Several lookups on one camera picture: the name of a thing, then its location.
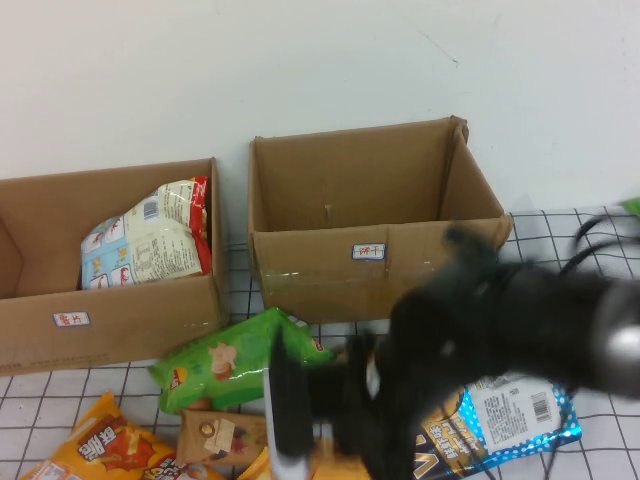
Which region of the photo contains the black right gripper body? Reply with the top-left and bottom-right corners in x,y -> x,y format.
347,227 -> 501,426

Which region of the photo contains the brown wafer snack packet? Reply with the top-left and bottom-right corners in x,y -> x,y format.
175,407 -> 271,469

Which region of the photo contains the red white shrimp chips bag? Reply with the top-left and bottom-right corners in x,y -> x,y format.
80,175 -> 212,291

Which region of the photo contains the tall taped cardboard box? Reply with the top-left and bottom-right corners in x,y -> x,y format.
248,115 -> 514,325

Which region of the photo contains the green potato chips bag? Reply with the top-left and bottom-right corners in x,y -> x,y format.
147,306 -> 335,416

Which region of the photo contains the blue Vikar shrimp chips bag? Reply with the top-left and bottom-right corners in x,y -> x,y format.
414,372 -> 584,480

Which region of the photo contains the wide low cardboard box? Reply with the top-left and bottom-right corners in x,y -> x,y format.
0,157 -> 230,377

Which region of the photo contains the orange snack bag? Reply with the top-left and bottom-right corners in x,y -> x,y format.
19,392 -> 226,480

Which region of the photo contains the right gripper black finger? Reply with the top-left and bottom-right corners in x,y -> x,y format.
364,399 -> 419,480
329,419 -> 371,459

